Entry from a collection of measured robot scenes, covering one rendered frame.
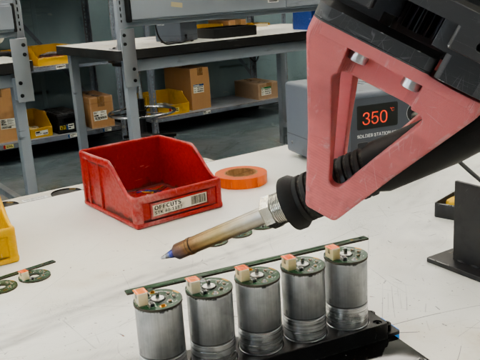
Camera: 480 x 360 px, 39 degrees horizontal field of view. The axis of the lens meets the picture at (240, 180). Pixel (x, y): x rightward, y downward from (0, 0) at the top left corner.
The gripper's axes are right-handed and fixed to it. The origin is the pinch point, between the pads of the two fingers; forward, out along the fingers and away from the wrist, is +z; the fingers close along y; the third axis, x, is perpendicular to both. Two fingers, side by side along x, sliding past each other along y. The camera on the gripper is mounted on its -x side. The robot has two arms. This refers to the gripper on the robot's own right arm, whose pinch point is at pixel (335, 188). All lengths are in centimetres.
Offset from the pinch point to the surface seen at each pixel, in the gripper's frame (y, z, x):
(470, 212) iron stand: -22.6, 5.2, 7.9
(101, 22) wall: -405, 131, -230
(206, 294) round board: -1.7, 9.2, -3.4
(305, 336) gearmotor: -5.4, 10.6, 2.0
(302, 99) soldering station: -52, 12, -12
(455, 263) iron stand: -22.6, 9.3, 9.0
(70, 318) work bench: -8.1, 21.0, -12.4
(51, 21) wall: -375, 138, -249
